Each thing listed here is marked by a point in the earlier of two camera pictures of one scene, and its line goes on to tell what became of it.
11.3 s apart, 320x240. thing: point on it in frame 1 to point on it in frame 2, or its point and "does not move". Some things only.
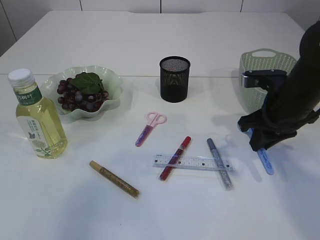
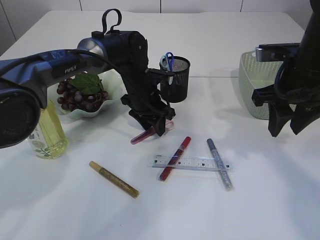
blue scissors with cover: x=263 y=155 to x=166 y=61
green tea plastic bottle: x=39 y=117 does not move
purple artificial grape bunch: x=84 y=91 does not move
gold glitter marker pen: x=130 y=189 does not move
